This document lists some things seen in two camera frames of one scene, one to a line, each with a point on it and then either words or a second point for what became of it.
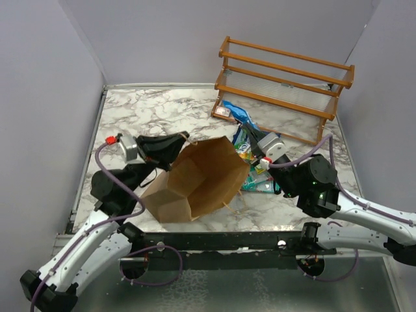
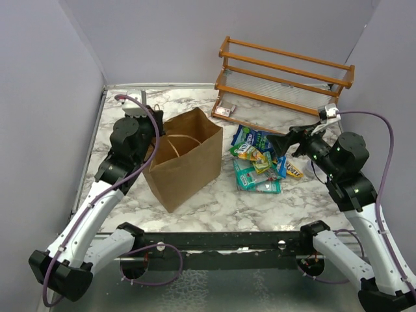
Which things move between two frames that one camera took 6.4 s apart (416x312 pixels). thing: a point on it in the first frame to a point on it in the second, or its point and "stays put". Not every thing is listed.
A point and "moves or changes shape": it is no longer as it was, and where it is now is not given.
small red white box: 223,111 stays put
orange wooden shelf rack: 279,91 stays put
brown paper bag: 208,174 moves or changes shape
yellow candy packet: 259,171 moves or changes shape
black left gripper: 162,149 to 158,117
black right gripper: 254,140 to 296,134
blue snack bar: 241,114 moves or changes shape
